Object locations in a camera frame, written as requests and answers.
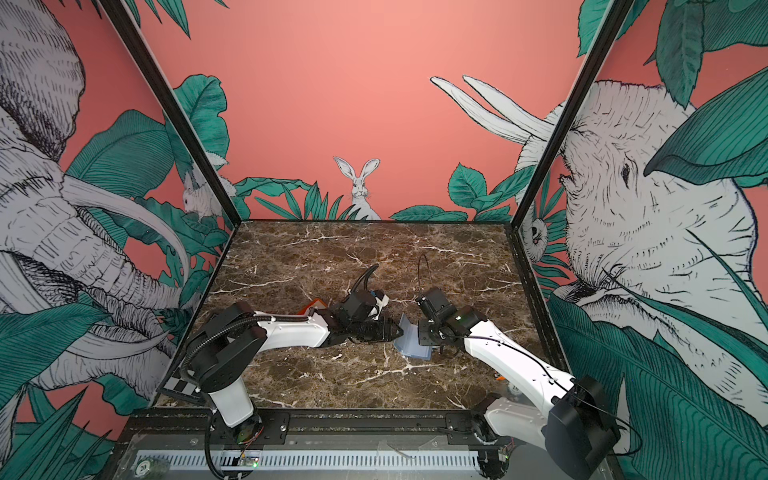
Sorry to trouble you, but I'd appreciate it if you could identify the blue card holder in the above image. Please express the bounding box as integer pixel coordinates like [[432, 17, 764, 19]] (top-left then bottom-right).
[[393, 314, 432, 361]]

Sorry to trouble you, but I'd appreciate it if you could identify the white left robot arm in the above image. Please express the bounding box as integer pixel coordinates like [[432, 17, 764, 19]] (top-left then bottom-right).
[[179, 299, 403, 429]]

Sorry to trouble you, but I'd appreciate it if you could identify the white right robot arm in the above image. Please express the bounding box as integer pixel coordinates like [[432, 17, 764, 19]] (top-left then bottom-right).
[[418, 313, 621, 479]]

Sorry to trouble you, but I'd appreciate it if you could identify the black white checkerboard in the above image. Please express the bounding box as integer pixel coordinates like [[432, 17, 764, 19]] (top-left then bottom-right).
[[156, 376, 204, 406]]

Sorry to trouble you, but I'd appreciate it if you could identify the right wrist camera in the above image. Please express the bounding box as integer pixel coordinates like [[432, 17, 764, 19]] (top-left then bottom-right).
[[416, 287, 457, 325]]

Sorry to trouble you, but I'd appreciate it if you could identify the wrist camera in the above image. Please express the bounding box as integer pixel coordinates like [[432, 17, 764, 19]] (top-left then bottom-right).
[[416, 287, 457, 325], [368, 290, 390, 320]]

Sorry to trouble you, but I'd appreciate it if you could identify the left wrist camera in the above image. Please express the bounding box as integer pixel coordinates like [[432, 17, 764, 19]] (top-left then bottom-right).
[[368, 290, 390, 320]]

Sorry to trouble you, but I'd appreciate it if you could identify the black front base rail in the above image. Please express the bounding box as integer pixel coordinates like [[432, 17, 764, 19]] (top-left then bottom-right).
[[118, 407, 490, 448]]

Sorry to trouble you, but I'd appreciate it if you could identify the white slotted cable duct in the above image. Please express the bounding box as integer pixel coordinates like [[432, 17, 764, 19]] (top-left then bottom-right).
[[131, 450, 479, 477]]

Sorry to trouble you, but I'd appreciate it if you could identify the black right corner frame post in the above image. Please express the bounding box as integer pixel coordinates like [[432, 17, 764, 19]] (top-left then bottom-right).
[[511, 0, 633, 230]]

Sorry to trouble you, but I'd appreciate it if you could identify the black corner frame post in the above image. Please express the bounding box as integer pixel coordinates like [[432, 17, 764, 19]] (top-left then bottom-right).
[[99, 0, 242, 228], [511, 0, 633, 230]]

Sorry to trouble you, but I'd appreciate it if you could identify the black left corner frame post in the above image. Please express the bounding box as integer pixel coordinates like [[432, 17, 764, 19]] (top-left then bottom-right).
[[99, 0, 242, 228]]

